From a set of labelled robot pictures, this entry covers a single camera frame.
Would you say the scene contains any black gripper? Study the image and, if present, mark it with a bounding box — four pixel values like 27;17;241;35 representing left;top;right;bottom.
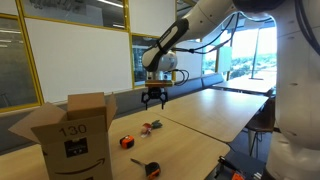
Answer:
140;87;169;111

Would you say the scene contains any red radish toy with tag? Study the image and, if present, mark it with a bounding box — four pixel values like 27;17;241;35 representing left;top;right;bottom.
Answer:
140;119;164;139

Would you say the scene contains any orange black strapped tape measure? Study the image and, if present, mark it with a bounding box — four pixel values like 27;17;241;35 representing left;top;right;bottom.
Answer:
129;157;162;180

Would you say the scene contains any brown cardboard carton box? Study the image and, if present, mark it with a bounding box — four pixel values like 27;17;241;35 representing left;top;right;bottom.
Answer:
8;92;118;180

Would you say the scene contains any small orange object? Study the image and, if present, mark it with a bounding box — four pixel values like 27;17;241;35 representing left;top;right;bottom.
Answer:
231;171;246;180

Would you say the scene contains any white framed glass door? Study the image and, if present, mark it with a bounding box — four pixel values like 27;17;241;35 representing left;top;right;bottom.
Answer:
149;46;165;83
132;45;151;84

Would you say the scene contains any grey upholstered bench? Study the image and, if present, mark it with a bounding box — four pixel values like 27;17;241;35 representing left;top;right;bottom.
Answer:
0;72;225;156

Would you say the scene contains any small orange tape measure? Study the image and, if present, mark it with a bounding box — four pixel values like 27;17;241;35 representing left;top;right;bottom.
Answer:
119;134;136;150

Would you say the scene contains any white standing board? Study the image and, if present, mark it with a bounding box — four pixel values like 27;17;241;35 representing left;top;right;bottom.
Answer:
216;44;233;74

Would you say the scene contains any black clamp tool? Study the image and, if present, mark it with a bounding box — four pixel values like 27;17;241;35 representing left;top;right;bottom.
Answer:
214;155;243;180

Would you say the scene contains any brown chair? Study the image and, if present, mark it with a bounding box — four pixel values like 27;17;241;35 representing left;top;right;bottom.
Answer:
245;96;277;158

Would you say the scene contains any dark blue platform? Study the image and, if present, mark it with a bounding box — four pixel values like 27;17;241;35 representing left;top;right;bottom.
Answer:
203;149;268;180

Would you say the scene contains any tan wrist camera mount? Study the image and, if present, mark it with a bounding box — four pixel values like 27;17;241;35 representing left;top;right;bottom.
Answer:
144;79;175;89

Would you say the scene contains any yellow window frame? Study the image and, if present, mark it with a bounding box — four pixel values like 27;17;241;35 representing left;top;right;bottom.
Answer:
0;12;45;114
128;32;177;90

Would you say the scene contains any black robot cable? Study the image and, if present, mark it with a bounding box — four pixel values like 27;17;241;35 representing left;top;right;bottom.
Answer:
171;0;320;87

